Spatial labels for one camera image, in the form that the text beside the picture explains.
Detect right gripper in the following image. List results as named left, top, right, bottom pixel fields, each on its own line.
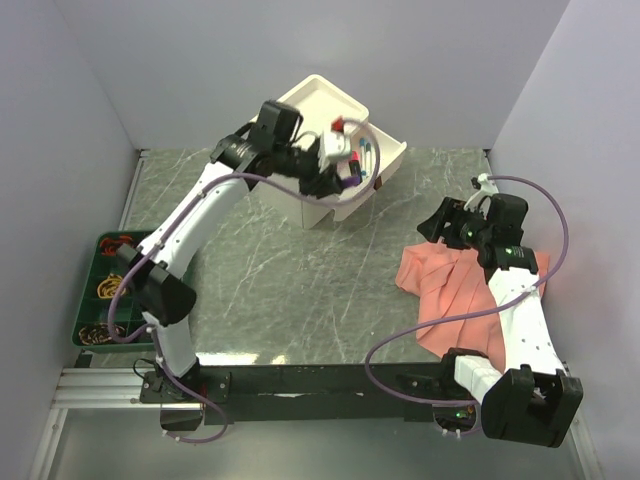
left=416, top=196, right=493, bottom=251

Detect black purple highlighter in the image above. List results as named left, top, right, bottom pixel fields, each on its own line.
left=340, top=175, right=362, bottom=190

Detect green cap white marker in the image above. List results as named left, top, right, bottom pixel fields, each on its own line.
left=364, top=142, right=373, bottom=174

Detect white top drawer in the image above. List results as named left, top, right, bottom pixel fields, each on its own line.
left=303, top=122, right=406, bottom=222

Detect black pink highlighter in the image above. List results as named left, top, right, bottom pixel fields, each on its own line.
left=348, top=151, right=361, bottom=176

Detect blue cap white marker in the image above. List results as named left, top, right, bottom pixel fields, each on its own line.
left=359, top=137, right=368, bottom=178

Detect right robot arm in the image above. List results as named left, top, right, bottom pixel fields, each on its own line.
left=417, top=194, right=583, bottom=448

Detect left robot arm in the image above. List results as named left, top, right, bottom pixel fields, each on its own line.
left=117, top=100, right=351, bottom=402

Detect pink cloth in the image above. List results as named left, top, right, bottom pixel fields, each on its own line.
left=394, top=238, right=550, bottom=369

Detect white drawer cabinet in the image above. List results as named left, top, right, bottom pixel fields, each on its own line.
left=247, top=73, right=371, bottom=231

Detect orange rubber bands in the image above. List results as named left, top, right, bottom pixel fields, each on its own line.
left=98, top=234, right=135, bottom=257

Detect green compartment tray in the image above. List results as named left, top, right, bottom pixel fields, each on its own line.
left=71, top=228, right=193, bottom=354

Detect black base bar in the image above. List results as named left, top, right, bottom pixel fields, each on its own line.
left=140, top=363, right=481, bottom=433

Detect yellow rubber bands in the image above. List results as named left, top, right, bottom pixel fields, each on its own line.
left=96, top=273, right=123, bottom=300

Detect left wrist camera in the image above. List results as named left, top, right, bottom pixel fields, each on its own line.
left=319, top=117, right=353, bottom=165

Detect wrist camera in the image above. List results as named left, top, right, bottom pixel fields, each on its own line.
left=319, top=117, right=353, bottom=165
left=464, top=173, right=499, bottom=214

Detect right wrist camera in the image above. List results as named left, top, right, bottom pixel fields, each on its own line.
left=464, top=173, right=499, bottom=214

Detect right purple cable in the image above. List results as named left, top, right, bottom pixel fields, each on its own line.
left=364, top=174, right=570, bottom=437

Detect purple cable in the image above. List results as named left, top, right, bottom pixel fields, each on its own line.
left=364, top=174, right=570, bottom=437
left=107, top=119, right=381, bottom=444

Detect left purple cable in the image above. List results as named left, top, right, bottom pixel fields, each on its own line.
left=107, top=119, right=381, bottom=444

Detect brown patterned hair ties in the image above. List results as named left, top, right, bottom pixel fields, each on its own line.
left=78, top=322, right=126, bottom=347

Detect aluminium rail frame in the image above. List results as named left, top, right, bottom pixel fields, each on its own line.
left=38, top=148, right=602, bottom=479

